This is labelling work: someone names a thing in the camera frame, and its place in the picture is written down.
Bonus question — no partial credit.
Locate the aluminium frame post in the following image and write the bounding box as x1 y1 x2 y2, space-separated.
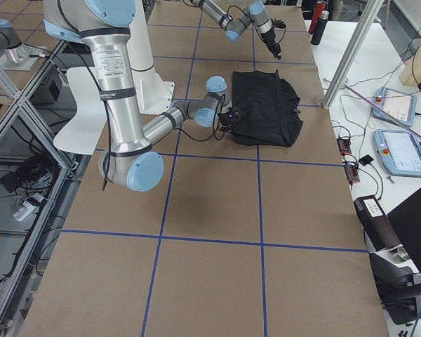
321 0 383 110

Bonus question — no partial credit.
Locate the black bottle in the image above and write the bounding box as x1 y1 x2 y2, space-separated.
310 11 329 46

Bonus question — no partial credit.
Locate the purple metal rod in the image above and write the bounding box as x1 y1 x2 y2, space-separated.
342 84 421 141

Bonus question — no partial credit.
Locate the black monitor stand base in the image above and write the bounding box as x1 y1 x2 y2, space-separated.
369 253 421 324

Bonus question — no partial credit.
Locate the upper orange circuit board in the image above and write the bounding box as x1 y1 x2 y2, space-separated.
337 138 352 156

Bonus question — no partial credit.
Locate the white chair seat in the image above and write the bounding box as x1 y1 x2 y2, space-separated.
53 67 106 155

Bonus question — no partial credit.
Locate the red bottle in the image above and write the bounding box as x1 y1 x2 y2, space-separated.
308 1 327 34

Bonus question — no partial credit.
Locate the lower orange circuit board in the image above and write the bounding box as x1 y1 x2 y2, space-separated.
344 162 360 185

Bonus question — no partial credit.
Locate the teach pendant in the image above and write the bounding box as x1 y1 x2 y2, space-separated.
371 87 417 126
373 130 421 178

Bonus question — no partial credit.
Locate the white pedestal column with base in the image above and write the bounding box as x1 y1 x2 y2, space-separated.
127 0 175 114

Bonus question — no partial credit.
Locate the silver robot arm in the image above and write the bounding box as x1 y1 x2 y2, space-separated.
44 1 232 192
184 0 286 60

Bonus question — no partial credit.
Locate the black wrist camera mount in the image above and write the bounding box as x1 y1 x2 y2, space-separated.
271 19 286 29
222 107 243 123

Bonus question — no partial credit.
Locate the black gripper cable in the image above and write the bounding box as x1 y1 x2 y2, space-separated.
175 94 232 142

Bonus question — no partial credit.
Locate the black monitor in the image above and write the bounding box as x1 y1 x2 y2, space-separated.
388 188 421 272

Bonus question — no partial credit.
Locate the black graphic t-shirt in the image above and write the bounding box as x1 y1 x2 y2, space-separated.
232 70 303 147

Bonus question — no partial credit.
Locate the small black square pad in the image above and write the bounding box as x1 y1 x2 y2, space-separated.
359 154 374 166

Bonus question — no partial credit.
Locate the black label printer box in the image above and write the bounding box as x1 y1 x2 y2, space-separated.
354 195 401 251

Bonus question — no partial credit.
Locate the upper teach pendant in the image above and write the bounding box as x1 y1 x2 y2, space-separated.
371 87 417 126

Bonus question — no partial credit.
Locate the lower teach pendant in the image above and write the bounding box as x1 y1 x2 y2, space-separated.
373 130 421 178

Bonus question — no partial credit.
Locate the white power strip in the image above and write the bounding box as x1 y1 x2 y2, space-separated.
13 200 39 222

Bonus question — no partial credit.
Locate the wooden board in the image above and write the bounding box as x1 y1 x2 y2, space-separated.
399 45 421 86

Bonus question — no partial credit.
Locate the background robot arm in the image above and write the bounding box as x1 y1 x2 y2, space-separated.
0 19 29 64

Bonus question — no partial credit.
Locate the orange circuit board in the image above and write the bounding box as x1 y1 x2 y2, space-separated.
344 162 360 185
337 138 352 156

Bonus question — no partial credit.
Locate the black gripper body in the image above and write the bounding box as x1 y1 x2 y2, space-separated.
262 29 276 48
218 114 235 133

